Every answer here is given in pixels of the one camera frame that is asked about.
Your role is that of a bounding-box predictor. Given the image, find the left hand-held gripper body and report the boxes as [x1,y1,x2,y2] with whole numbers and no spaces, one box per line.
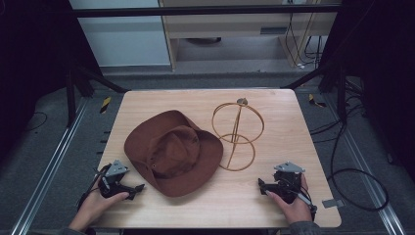
[97,159,131,200]

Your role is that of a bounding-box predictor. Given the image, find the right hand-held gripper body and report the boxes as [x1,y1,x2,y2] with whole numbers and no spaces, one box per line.
[272,161,307,205]

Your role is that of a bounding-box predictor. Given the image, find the brown felt hat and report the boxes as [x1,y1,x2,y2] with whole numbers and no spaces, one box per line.
[123,110,225,198]

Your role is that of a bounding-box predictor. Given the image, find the gold wire hat stand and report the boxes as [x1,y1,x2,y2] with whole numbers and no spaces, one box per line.
[210,97,265,172]

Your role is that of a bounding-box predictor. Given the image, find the person's right hand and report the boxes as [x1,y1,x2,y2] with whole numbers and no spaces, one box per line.
[266,173,313,225]

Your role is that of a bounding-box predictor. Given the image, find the person's left hand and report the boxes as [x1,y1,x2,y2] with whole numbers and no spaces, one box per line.
[68,186,130,232]

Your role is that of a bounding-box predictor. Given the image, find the grey tape piece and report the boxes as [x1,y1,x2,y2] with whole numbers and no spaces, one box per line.
[321,198,346,210]

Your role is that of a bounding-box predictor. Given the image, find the yellow black striped tape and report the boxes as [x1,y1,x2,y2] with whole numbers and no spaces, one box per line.
[99,96,113,115]
[307,93,328,109]

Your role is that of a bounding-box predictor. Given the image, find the black metal stand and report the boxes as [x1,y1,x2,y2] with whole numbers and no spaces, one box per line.
[281,63,349,125]
[64,62,130,129]

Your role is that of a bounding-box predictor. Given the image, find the white cabinet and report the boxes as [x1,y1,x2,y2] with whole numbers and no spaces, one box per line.
[69,0,172,69]

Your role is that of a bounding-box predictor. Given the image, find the black curtain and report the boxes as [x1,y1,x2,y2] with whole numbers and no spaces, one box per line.
[317,0,415,184]
[0,0,102,165]

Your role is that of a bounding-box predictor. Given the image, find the left hand-held gripper cable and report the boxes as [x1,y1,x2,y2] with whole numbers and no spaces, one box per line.
[76,164,113,210]

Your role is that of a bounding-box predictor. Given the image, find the hand-held gripper cable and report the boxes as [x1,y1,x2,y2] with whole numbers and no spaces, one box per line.
[76,164,113,210]
[293,187,318,221]

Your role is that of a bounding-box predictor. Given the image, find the right hand-held gripper cable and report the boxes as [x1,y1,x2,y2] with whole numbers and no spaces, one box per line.
[293,187,318,221]

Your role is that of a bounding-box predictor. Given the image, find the thick black looped floor cable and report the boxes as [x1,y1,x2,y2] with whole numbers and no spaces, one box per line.
[327,122,390,212]

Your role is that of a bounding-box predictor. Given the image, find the aluminium floor rail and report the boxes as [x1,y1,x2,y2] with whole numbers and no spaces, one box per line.
[322,93,407,235]
[10,97,90,235]

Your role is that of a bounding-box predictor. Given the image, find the thin black floor cable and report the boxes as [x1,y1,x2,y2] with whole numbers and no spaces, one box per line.
[23,111,49,133]

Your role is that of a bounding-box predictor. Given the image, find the hanging cables under desk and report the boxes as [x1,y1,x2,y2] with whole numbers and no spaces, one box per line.
[284,12,325,71]

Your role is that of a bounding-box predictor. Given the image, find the black horizontal frame bar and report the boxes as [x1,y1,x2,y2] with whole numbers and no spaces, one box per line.
[70,4,343,19]

